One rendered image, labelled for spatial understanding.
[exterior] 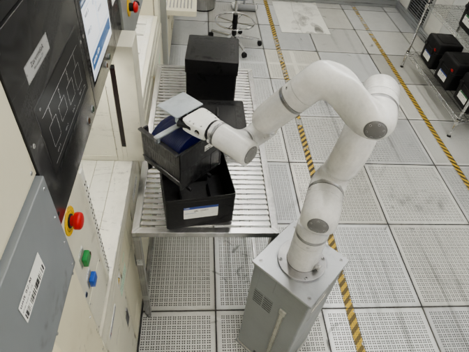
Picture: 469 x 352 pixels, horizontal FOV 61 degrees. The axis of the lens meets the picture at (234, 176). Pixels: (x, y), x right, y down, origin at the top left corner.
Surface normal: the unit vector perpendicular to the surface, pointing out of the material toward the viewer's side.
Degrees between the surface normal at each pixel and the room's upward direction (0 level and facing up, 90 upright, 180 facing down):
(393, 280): 0
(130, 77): 90
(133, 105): 90
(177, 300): 0
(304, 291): 0
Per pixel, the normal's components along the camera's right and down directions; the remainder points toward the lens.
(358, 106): -0.72, -0.01
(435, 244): 0.08, -0.70
